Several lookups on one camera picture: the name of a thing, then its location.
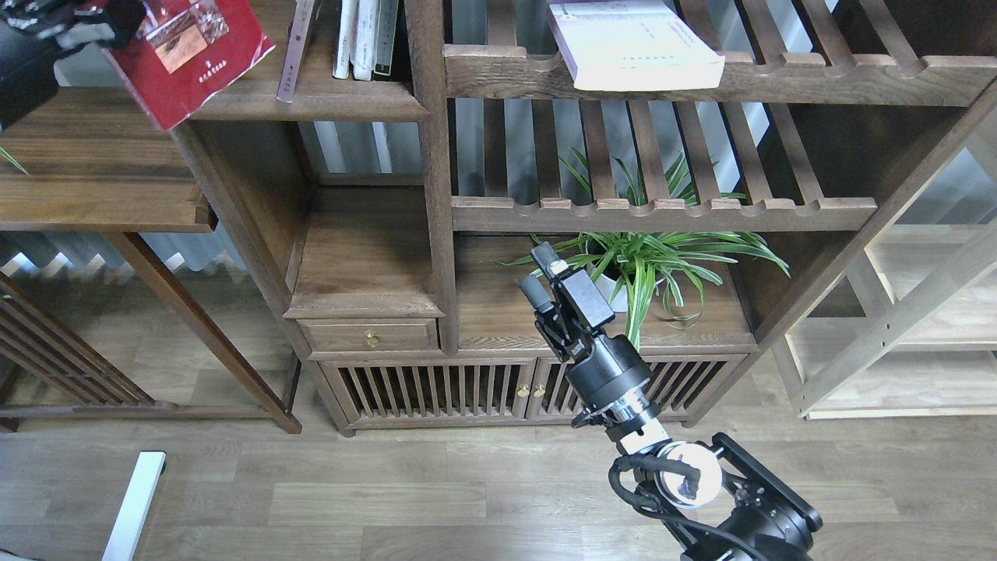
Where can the dark green upright book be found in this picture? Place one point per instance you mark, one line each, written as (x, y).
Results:
(385, 47)

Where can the light wooden shelf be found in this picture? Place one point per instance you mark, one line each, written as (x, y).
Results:
(925, 342)

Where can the dark wooden bookshelf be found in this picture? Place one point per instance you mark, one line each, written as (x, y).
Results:
(392, 206)

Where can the green spider plant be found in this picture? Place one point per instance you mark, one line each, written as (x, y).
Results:
(671, 265)

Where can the dark slatted wooden rack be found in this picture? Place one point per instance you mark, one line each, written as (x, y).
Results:
(43, 346)

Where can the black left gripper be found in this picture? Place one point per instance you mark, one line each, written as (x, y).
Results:
(37, 34)

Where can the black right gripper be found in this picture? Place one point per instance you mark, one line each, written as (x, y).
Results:
(606, 372)

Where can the red book with photos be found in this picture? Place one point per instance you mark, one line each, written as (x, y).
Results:
(185, 52)

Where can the white metal bar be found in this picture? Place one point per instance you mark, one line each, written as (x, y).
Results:
(132, 514)

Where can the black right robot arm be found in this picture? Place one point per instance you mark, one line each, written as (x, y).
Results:
(715, 499)

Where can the white plant pot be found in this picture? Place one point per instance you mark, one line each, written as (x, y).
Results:
(612, 284)

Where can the maroon book white characters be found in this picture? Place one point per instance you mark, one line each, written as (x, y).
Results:
(299, 33)

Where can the white upright book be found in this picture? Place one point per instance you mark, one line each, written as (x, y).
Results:
(344, 49)
(365, 39)

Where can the white lavender book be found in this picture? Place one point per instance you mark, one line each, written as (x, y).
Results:
(632, 46)

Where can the white upright book middle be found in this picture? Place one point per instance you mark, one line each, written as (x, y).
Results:
(365, 39)

